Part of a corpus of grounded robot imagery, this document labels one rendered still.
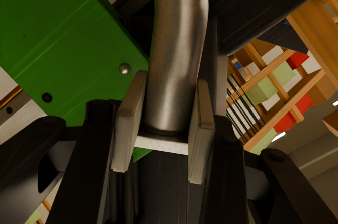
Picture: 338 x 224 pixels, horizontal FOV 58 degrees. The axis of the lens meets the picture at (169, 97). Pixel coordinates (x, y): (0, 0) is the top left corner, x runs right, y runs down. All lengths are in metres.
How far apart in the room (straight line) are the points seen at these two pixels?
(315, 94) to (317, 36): 3.28
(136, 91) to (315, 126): 9.63
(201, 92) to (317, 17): 0.90
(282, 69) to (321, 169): 4.38
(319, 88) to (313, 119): 5.46
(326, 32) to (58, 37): 0.88
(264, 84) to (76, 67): 3.37
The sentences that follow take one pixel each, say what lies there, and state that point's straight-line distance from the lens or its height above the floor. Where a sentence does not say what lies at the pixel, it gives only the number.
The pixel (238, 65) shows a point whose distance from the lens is 8.75.
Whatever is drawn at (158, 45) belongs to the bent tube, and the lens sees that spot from 0.17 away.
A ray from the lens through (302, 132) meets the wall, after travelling 9.77.
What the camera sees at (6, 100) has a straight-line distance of 0.49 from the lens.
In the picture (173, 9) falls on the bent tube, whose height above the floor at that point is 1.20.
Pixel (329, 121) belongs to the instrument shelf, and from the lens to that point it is 0.81.
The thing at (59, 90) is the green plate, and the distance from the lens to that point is 0.31.
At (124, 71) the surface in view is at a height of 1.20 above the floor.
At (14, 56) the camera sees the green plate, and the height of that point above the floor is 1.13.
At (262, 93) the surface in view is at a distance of 3.57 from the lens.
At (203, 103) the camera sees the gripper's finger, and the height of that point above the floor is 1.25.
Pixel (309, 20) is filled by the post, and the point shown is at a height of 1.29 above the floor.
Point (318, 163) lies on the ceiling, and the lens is 7.87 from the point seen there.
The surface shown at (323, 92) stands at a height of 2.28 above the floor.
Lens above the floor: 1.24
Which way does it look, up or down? 1 degrees down
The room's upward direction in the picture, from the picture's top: 145 degrees clockwise
